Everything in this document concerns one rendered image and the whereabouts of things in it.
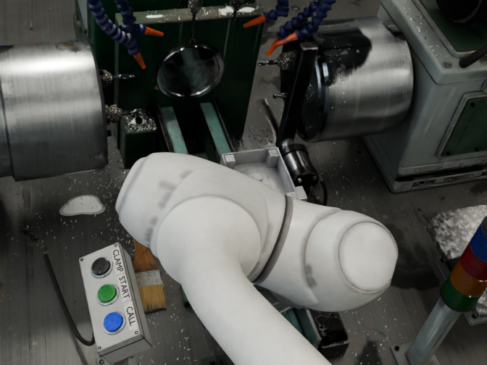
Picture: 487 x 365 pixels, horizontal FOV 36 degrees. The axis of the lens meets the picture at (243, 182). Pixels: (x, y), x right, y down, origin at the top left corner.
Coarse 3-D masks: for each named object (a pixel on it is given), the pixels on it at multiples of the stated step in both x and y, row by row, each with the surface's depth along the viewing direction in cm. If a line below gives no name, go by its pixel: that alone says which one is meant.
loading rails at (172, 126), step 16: (160, 112) 159; (208, 112) 162; (160, 128) 157; (176, 128) 158; (208, 128) 160; (224, 128) 159; (160, 144) 160; (176, 144) 155; (208, 144) 161; (224, 144) 157; (208, 160) 163; (288, 320) 131; (304, 320) 130; (208, 336) 137; (304, 336) 129; (224, 352) 127
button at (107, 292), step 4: (108, 284) 112; (100, 288) 112; (104, 288) 112; (108, 288) 112; (112, 288) 112; (100, 292) 112; (104, 292) 112; (108, 292) 111; (112, 292) 111; (116, 292) 111; (100, 296) 111; (104, 296) 111; (108, 296) 111; (112, 296) 111; (100, 300) 111; (104, 300) 111; (108, 300) 111
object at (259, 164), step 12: (240, 156) 125; (252, 156) 126; (264, 156) 127; (276, 156) 125; (240, 168) 126; (252, 168) 126; (264, 168) 127; (276, 168) 127; (264, 180) 123; (276, 180) 125; (288, 180) 122; (288, 192) 123
